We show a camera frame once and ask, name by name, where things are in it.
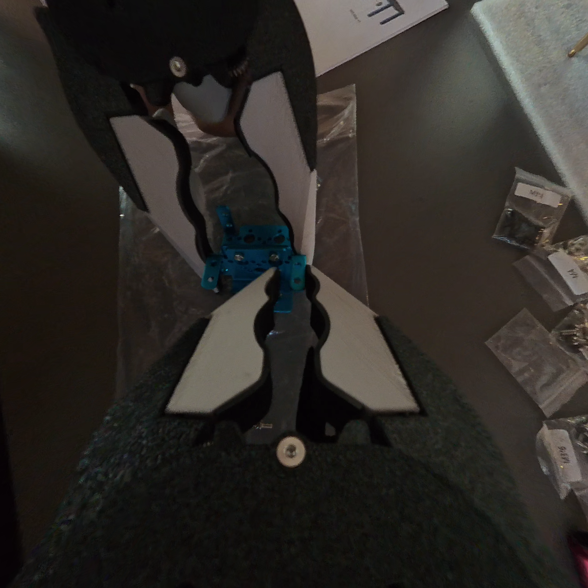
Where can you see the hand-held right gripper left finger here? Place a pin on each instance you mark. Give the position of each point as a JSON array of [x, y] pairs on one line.
[[220, 367]]

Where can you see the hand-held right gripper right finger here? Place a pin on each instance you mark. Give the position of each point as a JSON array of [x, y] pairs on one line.
[[367, 367]]

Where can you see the open instruction manual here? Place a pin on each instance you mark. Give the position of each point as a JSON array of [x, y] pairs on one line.
[[330, 36]]

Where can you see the person's left hand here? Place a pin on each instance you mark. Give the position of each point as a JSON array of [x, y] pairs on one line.
[[216, 126]]

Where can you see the white foam sheet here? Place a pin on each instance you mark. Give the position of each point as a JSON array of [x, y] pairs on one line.
[[528, 55]]

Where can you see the blue metal bracket assembly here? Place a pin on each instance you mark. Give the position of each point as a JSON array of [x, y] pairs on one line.
[[257, 239]]

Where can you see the brass rod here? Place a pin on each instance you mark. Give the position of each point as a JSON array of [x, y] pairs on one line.
[[578, 49]]

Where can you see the pile of small screw bags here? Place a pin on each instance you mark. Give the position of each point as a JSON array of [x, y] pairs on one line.
[[533, 367]]

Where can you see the clear plastic bag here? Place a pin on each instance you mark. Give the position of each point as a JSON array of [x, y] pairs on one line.
[[340, 138]]

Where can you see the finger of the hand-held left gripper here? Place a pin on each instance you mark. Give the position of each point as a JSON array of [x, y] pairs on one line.
[[147, 170], [275, 128]]

